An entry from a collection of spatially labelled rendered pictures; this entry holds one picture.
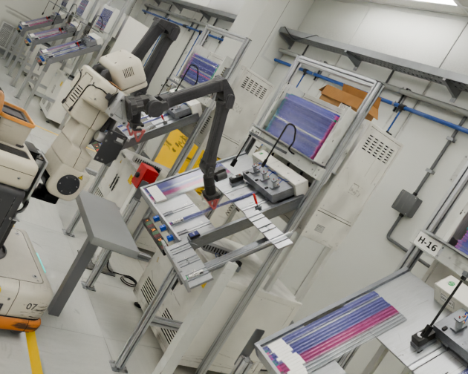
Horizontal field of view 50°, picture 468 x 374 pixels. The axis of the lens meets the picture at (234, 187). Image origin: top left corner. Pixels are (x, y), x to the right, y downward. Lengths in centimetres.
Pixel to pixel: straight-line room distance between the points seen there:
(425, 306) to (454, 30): 306
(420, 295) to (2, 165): 169
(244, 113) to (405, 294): 237
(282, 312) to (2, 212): 165
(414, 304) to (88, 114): 158
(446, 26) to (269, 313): 292
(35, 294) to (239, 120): 223
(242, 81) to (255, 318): 186
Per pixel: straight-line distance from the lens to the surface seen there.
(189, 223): 264
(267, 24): 598
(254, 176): 284
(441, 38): 474
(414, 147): 431
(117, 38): 699
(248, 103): 405
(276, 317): 308
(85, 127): 241
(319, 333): 194
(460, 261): 208
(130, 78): 237
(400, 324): 199
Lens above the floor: 142
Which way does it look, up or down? 8 degrees down
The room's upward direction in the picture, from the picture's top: 31 degrees clockwise
